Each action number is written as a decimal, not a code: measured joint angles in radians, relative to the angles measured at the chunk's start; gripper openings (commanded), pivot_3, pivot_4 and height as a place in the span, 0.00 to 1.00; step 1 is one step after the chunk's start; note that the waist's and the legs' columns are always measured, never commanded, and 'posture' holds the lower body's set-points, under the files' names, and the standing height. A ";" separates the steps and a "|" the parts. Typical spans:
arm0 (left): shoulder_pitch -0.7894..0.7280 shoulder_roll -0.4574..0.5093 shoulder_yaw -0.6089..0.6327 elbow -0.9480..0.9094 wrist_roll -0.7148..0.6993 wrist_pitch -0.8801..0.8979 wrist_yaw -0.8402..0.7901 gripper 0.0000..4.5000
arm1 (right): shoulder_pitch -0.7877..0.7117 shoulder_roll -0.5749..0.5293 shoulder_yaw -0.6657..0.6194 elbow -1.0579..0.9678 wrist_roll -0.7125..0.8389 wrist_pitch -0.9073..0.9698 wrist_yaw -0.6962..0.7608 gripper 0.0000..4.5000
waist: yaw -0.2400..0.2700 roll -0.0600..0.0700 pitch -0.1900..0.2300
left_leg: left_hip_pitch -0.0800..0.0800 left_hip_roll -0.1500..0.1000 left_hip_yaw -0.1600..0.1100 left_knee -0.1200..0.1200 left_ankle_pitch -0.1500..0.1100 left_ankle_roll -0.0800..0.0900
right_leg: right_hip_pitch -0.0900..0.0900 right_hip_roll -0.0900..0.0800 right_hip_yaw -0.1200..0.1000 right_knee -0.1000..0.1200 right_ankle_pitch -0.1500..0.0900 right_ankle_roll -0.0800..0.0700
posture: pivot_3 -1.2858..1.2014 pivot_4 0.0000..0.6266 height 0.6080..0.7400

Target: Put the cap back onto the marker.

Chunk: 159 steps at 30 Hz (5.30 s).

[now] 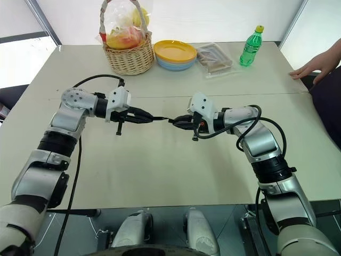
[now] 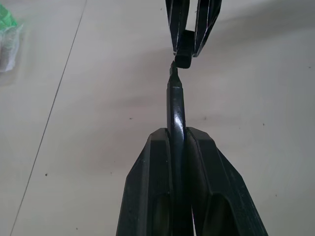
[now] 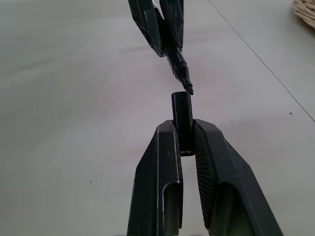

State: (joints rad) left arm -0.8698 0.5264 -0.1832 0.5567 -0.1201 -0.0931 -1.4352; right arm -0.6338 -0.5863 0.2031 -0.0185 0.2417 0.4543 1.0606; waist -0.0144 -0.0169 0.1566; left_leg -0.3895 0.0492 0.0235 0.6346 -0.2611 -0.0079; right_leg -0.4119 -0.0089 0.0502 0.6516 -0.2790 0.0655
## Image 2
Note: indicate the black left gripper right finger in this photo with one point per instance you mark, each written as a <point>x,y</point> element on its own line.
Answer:
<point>216,177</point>

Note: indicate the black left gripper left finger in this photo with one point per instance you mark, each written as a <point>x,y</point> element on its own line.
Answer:
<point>145,177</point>

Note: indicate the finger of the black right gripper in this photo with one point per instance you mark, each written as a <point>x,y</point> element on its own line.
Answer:
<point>176,17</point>
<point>206,17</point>

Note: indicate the black marker cap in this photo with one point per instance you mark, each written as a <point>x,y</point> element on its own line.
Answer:
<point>184,60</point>

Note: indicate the black marker pen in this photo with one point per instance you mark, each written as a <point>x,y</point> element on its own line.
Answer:
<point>176,110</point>

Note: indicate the green and white plastic bag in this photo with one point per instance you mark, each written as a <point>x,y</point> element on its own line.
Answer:
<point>8,46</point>

